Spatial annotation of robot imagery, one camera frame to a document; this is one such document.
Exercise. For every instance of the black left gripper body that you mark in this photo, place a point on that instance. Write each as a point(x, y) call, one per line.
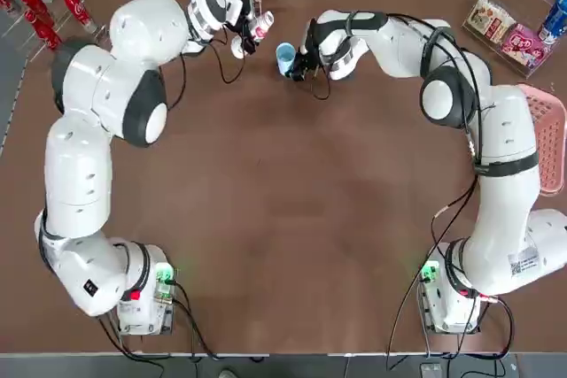
point(249, 13)

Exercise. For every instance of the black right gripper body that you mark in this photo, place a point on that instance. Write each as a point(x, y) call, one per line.
point(320, 54)

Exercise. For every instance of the grey foot pedal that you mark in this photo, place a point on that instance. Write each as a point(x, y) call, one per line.
point(432, 371)

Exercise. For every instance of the blue snack can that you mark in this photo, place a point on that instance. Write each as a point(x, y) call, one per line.
point(553, 19)

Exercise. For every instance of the person's foot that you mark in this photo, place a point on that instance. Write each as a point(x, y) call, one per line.
point(228, 373)

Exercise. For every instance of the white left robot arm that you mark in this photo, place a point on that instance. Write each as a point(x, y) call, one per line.
point(80, 174)

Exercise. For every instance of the blue ceramic cup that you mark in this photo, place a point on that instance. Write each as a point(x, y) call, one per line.
point(285, 57)

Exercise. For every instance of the purple snack packet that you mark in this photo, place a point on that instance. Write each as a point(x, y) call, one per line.
point(527, 48)

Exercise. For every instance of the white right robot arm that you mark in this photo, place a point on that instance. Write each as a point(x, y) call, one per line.
point(505, 130)

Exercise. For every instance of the pink plastic basket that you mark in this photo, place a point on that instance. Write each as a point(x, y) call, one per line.
point(549, 143)

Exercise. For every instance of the beige snack packet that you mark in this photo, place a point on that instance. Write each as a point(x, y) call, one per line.
point(491, 17)

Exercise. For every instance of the clear acrylic bottle shelf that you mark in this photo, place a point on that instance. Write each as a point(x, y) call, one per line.
point(88, 28)

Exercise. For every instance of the white juice bottle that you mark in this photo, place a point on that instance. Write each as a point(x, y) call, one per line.
point(261, 28)

